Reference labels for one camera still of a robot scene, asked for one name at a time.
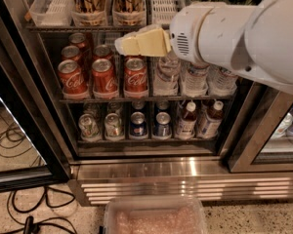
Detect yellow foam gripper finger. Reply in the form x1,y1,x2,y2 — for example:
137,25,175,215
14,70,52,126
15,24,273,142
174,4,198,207
114,27,171,57

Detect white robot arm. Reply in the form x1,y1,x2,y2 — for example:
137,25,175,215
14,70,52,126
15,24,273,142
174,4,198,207
115,0,293,95

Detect second row right cola can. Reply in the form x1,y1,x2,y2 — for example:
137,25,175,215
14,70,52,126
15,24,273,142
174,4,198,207
124,56,145,61

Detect second row cola can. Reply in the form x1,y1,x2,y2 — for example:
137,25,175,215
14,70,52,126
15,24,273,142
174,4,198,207
124,56,145,61
61,45,84,66
93,45,114,61

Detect front right Coca-Cola can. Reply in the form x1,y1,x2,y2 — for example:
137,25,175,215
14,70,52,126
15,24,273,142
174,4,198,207
124,58,147,98

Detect coca-cola can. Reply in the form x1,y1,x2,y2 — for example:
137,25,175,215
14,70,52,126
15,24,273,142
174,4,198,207
124,58,147,98
58,59,89,99
92,58,118,98

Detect second row middle cola can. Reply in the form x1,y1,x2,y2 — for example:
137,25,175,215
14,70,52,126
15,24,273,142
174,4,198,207
93,45,114,61

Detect front middle Coca-Cola can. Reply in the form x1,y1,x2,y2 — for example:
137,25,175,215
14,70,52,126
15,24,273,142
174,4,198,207
92,58,118,98

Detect back left cola can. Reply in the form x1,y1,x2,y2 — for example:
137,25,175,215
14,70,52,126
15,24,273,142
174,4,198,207
68,32,91,54

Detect second row left cola can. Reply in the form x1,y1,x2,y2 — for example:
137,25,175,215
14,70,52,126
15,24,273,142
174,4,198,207
61,45,84,66

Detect left blue Pepsi can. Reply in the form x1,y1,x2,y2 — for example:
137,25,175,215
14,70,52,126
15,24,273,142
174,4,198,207
129,112,147,139

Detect blue pepsi can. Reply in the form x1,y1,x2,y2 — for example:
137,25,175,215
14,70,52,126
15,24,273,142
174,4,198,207
129,112,147,139
153,112,172,139

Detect right blue Pepsi can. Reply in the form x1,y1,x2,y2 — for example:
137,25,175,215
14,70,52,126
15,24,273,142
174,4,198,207
153,112,172,139

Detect front left Coca-Cola can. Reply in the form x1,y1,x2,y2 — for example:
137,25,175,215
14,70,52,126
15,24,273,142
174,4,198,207
58,59,89,99

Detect right silver green can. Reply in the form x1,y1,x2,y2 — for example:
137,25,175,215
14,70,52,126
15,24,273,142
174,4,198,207
105,113,124,140

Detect silver green can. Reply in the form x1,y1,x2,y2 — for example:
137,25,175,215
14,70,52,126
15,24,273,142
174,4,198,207
105,113,124,140
78,114,101,141

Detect left silver green can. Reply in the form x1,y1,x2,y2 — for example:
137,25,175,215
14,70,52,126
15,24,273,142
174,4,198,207
78,114,101,141

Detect steel fridge base grille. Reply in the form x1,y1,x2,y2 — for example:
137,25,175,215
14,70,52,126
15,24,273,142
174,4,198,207
68,157,293,206

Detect open fridge glass door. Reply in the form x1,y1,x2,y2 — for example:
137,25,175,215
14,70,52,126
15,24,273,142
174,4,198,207
0,47,68,192

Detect left water bottle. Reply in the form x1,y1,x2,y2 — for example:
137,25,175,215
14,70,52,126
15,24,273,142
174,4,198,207
153,51,181,96

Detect water bottle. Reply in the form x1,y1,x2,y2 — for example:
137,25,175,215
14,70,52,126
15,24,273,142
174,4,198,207
153,51,181,96
208,65,237,96
181,62,209,98

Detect empty white tray middle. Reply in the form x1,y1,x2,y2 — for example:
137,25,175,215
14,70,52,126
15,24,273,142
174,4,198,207
147,0,185,25

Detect empty white tray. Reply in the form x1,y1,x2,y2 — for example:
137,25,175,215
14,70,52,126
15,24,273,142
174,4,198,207
29,0,74,26
147,0,185,25

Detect middle water bottle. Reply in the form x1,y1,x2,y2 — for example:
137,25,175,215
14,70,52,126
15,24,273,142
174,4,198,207
181,62,209,98

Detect right water bottle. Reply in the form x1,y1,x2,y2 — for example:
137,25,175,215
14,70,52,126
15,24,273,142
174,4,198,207
208,65,237,96

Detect left tea bottle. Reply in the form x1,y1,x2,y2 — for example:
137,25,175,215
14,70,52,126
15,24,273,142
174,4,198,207
176,100,197,139

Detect tea bottle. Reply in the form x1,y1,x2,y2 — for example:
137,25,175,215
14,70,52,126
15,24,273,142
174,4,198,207
176,100,197,139
197,100,224,139

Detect right tea bottle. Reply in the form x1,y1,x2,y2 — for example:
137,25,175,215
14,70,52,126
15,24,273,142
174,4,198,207
197,100,224,139

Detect empty white tray left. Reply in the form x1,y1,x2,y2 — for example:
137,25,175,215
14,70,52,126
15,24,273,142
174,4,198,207
29,0,74,26

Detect clear plastic bin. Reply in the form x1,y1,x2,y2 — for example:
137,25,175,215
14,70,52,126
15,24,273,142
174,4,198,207
104,196,208,234

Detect middle wire shelf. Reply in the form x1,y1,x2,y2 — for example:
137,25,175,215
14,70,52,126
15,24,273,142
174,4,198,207
60,95,233,104

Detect wire shelf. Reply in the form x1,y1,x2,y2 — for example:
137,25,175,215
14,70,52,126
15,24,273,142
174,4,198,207
60,95,233,104
26,24,144,33

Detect top wire shelf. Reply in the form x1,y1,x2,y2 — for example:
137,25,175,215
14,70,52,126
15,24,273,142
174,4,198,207
26,24,144,33

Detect black floor cables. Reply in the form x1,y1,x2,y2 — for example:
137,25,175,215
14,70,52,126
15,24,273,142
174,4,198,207
0,122,78,234

